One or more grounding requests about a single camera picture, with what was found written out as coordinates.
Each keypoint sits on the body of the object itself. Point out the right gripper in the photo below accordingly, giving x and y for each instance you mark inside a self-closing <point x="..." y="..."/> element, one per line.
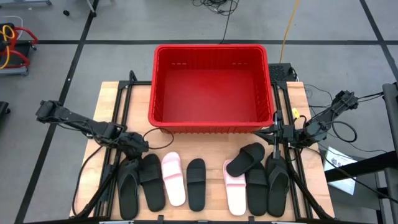
<point x="284" y="135"/>

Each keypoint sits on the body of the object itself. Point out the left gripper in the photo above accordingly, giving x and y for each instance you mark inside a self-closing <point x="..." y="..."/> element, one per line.
<point x="132" y="143"/>

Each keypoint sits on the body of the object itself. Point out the black rubber slide sandal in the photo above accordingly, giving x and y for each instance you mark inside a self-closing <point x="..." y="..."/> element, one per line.
<point x="245" y="160"/>
<point x="196" y="193"/>
<point x="154" y="193"/>
<point x="256" y="196"/>

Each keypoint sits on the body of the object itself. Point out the pink slide sandal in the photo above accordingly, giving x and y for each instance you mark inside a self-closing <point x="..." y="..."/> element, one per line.
<point x="174" y="189"/>
<point x="235" y="199"/>

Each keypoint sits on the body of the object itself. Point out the black flip-flop sandal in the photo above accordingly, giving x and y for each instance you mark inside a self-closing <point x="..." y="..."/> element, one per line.
<point x="127" y="199"/>
<point x="277" y="199"/>

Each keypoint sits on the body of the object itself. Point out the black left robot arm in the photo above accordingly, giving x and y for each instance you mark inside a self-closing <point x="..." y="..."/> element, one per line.
<point x="77" y="119"/>

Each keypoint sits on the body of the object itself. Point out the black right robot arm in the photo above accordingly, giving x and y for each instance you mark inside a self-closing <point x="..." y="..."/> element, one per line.
<point x="317" y="126"/>

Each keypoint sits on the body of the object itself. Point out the red plastic bin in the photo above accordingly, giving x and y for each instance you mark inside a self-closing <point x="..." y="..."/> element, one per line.
<point x="211" y="96"/>

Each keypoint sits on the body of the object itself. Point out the black vented box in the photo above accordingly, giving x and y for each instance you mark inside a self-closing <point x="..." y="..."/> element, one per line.
<point x="280" y="73"/>

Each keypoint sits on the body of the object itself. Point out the black table clamp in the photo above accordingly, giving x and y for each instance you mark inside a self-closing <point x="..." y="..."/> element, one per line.
<point x="251" y="219"/>
<point x="160" y="218"/>

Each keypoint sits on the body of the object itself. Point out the white printed paper sheet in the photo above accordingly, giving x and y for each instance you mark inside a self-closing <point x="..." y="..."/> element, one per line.
<point x="342" y="154"/>

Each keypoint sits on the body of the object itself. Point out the black table edge bar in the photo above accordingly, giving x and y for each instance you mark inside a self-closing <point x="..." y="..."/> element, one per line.
<point x="180" y="223"/>

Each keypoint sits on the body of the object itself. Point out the black metal stand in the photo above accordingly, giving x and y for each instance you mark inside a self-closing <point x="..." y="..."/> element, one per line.
<point x="357" y="168"/>

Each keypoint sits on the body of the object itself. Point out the red metal cart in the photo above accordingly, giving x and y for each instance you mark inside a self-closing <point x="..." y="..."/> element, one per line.
<point x="21" y="46"/>

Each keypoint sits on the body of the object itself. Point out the grey metal base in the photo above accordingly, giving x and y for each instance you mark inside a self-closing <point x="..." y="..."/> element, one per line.
<point x="25" y="2"/>

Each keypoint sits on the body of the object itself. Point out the black aluminium frame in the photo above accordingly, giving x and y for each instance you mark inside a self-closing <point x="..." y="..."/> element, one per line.
<point x="298" y="199"/>
<point x="109" y="199"/>

